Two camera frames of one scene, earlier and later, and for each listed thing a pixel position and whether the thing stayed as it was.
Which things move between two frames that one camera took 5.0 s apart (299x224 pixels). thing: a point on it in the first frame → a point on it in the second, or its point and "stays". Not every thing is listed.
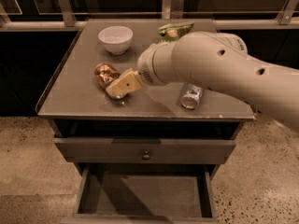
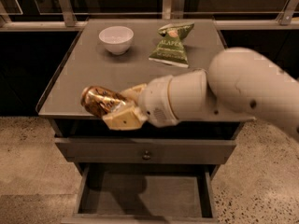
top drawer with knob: x=146 y=150 stays
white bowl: x=116 y=39 stays
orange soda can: x=105 y=75 → x=100 y=100
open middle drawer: x=145 y=193 stays
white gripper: x=151 y=66 → x=154 y=101
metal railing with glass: x=66 y=7 stays
